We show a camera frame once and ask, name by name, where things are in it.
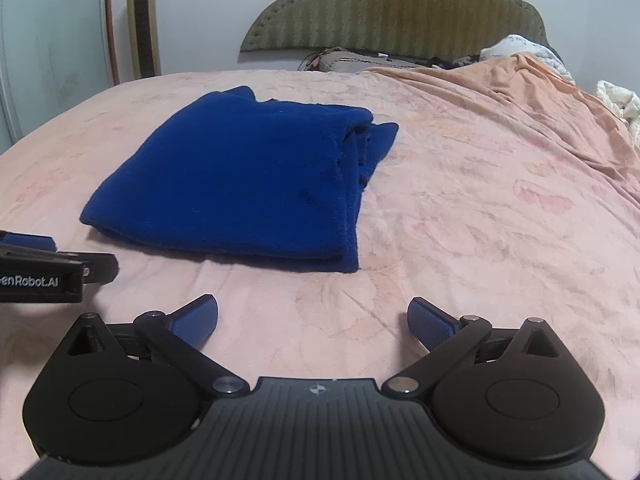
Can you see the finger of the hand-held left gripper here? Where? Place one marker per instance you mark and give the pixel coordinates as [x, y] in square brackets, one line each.
[102, 267]

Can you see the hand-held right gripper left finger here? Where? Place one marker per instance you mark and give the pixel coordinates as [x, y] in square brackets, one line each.
[195, 322]

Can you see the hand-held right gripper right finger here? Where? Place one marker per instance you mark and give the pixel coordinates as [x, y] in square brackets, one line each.
[432, 322]

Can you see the blue knit sweater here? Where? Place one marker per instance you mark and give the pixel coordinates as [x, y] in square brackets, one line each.
[225, 175]

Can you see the pink floral bed sheet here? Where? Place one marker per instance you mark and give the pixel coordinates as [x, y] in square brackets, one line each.
[475, 240]

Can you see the frosted glass flower-print door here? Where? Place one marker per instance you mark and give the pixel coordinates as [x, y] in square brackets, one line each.
[45, 60]

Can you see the gold tower fan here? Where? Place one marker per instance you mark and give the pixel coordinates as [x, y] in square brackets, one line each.
[144, 25]

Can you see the peach blanket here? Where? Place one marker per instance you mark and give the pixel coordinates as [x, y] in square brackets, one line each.
[525, 90]

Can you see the black cloth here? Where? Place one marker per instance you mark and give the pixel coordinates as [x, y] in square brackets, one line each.
[450, 62]

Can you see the brown patterned pillow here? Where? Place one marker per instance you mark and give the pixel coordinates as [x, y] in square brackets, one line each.
[345, 64]

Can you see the white pillow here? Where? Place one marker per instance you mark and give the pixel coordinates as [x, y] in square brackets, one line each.
[510, 45]

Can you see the cream crumpled cloth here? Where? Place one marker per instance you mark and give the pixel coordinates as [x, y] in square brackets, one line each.
[620, 100]

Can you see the olive padded headboard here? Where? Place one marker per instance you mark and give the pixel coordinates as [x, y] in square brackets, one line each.
[400, 5]

